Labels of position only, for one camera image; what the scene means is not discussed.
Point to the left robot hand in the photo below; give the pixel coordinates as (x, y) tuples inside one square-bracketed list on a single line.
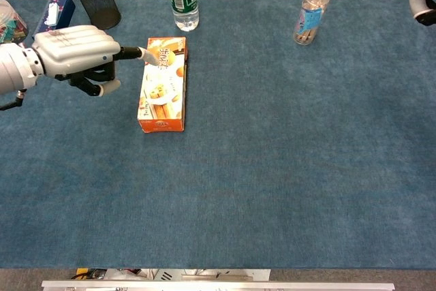
[(75, 49)]

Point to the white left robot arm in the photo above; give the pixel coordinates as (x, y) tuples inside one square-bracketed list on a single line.
[(17, 66)]

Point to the navy blue tissue box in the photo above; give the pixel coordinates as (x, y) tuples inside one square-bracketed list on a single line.
[(63, 8)]

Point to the orange cookie box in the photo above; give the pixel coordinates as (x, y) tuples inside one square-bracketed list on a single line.
[(167, 79)]

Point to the white tissue sheet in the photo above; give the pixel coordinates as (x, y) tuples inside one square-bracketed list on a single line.
[(52, 15)]

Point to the black mesh pen holder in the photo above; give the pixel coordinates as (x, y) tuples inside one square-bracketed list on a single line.
[(98, 4)]

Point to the clear jar colourful clips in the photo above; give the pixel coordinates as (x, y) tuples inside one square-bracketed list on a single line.
[(10, 28)]

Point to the clear jar wooden sticks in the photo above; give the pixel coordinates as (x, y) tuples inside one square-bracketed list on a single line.
[(308, 18)]

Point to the blue felt table cloth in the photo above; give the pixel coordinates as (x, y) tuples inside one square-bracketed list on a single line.
[(238, 185)]

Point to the aluminium rail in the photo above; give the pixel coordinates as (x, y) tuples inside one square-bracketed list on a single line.
[(218, 285)]

